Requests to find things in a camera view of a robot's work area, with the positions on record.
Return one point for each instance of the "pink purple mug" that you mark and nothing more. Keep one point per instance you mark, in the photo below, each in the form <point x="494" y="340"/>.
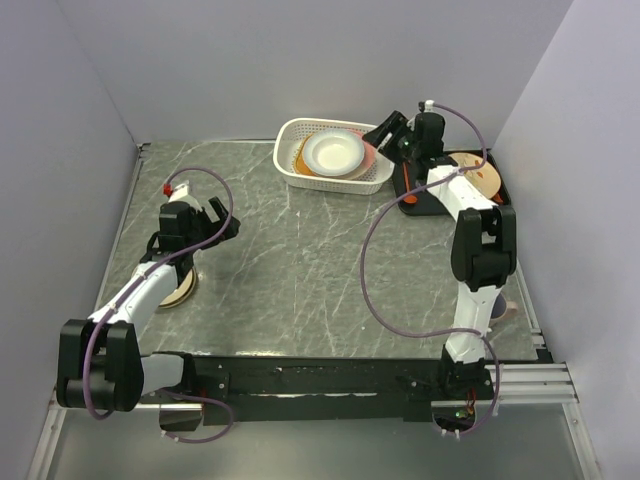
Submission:
<point x="503" y="309"/>

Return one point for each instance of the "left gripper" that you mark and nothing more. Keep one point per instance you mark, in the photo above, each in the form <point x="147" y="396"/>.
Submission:
<point x="221" y="212"/>

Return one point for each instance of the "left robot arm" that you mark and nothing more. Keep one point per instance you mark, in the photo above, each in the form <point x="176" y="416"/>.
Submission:
<point x="99" y="361"/>

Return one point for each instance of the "small beige saucer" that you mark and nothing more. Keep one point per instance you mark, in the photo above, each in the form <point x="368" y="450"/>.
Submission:
<point x="185" y="289"/>

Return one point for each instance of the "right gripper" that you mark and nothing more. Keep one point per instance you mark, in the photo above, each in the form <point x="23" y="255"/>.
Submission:
<point x="392" y="125"/>

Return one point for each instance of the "black serving tray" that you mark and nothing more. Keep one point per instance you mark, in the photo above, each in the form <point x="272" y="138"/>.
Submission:
<point x="427" y="204"/>

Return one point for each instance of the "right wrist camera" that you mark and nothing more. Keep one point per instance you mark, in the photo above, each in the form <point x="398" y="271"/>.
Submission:
<point x="426" y="106"/>

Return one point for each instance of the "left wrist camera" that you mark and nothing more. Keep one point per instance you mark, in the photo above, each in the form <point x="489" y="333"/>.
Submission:
<point x="181" y="193"/>

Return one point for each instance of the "white scalloped bowl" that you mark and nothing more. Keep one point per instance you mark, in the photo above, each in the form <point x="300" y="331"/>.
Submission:
<point x="333" y="152"/>

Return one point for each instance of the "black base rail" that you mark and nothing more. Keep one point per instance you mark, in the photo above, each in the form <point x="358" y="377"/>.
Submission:
<point x="255" y="389"/>

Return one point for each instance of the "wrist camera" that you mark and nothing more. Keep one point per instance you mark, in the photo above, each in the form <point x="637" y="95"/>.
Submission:
<point x="181" y="193"/>
<point x="426" y="106"/>

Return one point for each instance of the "cream plate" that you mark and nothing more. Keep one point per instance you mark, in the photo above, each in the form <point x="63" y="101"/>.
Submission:
<point x="363" y="167"/>

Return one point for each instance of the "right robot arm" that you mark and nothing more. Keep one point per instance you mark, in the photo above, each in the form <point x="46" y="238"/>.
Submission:
<point x="484" y="249"/>

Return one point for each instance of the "floral peach plate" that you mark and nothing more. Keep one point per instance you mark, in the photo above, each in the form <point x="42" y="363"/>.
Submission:
<point x="485" y="179"/>

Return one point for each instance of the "orange plastic spoon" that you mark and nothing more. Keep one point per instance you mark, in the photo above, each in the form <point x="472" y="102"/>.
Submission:
<point x="409" y="199"/>

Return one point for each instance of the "orange woven tray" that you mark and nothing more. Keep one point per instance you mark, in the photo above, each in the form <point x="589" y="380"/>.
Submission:
<point x="299" y="165"/>

